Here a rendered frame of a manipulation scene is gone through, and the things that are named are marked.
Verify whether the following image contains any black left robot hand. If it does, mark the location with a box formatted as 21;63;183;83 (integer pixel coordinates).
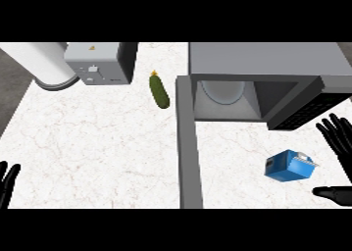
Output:
0;160;22;210

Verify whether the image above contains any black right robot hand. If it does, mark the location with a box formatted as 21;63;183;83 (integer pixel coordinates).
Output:
312;113;352;208

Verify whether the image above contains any blue milk carton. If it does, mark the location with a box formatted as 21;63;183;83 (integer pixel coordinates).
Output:
263;149;319;183

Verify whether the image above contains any grey microwave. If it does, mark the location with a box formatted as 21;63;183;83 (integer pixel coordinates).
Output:
186;41;352;131

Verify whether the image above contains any grey microwave door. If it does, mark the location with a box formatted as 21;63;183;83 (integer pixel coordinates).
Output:
174;75;204;210

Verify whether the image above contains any white cylindrical appliance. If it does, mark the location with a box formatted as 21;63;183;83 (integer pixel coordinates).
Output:
0;41;83;92

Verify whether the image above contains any green cucumber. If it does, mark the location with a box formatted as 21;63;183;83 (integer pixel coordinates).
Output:
148;70;172;110

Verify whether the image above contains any grey toaster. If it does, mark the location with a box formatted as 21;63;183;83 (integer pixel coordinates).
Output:
62;41;140;86

